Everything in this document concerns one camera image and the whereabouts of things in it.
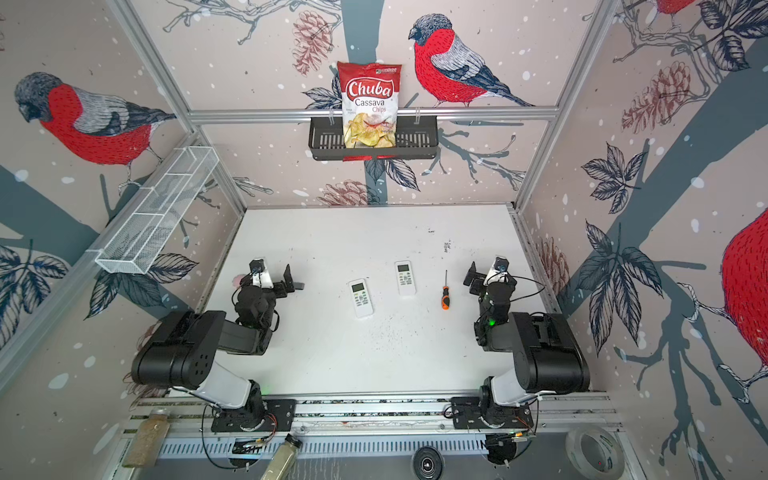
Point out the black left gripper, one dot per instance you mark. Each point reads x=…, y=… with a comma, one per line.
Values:
x=281, y=292

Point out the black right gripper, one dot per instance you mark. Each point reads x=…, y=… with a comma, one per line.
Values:
x=476, y=279

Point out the orange black screwdriver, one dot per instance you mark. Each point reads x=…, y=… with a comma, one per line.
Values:
x=445, y=296

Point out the white remote control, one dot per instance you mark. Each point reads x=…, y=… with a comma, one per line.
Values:
x=361, y=299
x=405, y=278

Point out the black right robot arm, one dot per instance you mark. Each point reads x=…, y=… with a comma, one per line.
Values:
x=546, y=358

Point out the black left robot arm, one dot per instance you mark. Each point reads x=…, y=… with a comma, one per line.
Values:
x=180, y=354

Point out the beige powder bottle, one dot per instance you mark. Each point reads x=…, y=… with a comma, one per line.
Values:
x=283, y=460

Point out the brown grain bottle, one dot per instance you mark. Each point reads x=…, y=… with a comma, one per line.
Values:
x=147, y=442

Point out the black round speaker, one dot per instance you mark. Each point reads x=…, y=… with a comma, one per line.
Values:
x=427, y=464

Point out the red cassava chips bag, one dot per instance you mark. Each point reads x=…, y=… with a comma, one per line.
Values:
x=369, y=103

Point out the clear tape roll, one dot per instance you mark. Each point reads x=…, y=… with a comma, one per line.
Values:
x=595, y=453

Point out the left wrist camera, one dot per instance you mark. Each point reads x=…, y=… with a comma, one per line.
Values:
x=261, y=279

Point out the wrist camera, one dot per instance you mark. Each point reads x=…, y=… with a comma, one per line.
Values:
x=496, y=276
x=261, y=279

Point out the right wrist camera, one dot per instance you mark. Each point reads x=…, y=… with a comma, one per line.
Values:
x=496, y=276

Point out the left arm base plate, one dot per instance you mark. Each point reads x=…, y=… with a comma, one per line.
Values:
x=265, y=416

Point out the aluminium mounting rail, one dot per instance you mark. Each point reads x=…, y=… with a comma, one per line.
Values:
x=396, y=414

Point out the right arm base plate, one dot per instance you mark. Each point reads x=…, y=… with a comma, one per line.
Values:
x=472, y=412

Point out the white wire mesh shelf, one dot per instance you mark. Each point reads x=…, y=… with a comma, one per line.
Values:
x=141, y=238

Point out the black wall basket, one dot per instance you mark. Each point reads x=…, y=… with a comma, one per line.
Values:
x=416, y=138

